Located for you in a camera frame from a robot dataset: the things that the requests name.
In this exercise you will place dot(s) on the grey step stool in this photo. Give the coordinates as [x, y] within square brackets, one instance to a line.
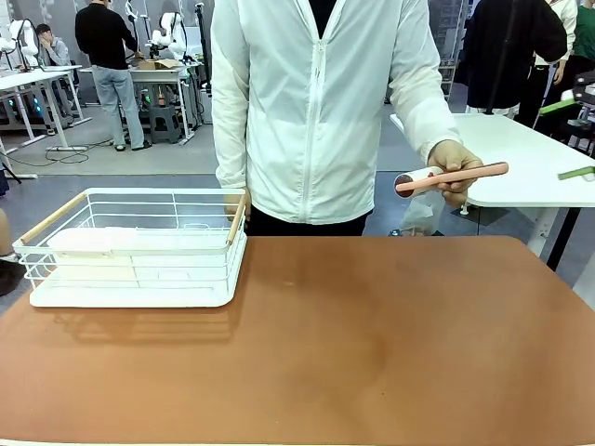
[165, 123]

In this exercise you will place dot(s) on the cardboard box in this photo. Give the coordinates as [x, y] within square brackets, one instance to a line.
[158, 64]

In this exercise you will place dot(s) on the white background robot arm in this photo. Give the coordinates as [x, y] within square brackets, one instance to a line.
[21, 39]
[169, 37]

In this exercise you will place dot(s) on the white plastic bag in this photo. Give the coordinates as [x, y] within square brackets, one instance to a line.
[420, 213]

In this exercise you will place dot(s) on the person's left hand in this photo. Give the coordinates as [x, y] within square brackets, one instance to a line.
[453, 155]

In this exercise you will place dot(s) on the white plastic cutlery holder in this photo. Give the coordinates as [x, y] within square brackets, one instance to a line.
[93, 241]

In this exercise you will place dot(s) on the person in black coat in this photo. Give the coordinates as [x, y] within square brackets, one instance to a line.
[506, 51]

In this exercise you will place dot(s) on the seated person grey hoodie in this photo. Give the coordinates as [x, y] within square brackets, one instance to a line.
[53, 48]

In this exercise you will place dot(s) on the man in black shirt jeans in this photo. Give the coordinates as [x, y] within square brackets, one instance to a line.
[109, 56]

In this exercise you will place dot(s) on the person in white jacket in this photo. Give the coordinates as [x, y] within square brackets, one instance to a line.
[297, 116]

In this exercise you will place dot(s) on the bystander leg and shoe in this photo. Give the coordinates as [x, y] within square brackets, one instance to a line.
[7, 260]

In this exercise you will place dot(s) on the person's right forearm white sleeve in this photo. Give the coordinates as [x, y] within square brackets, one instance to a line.
[230, 139]

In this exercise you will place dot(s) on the white desk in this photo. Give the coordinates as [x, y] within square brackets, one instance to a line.
[32, 76]
[158, 74]

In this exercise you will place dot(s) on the white drip tray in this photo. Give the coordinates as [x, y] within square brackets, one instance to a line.
[130, 297]

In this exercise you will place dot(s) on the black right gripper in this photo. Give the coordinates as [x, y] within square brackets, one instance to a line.
[586, 125]

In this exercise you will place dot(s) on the person in white top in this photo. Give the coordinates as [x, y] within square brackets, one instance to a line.
[539, 88]

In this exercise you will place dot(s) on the person's left forearm white sleeve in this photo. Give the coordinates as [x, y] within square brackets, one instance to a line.
[420, 107]

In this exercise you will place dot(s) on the person in green top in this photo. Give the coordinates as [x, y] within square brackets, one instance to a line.
[583, 42]

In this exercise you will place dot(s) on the white power strip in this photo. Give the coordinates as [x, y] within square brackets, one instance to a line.
[67, 148]

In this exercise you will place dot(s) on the white side table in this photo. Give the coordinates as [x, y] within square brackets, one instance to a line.
[511, 153]

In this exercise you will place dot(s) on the person's right hand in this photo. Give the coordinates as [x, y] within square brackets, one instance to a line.
[231, 206]

